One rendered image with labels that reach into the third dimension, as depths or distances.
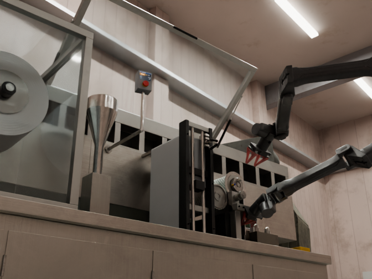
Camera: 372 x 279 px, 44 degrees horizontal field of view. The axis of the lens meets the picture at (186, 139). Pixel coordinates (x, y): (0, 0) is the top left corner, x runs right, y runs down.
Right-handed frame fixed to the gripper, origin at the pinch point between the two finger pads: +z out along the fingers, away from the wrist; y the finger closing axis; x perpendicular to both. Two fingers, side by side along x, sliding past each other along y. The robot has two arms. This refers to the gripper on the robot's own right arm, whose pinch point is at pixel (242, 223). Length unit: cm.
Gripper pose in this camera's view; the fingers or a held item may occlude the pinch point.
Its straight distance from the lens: 236.2
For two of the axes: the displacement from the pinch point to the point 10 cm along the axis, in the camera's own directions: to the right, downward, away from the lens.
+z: -5.5, 7.3, 4.1
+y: 7.7, 2.6, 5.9
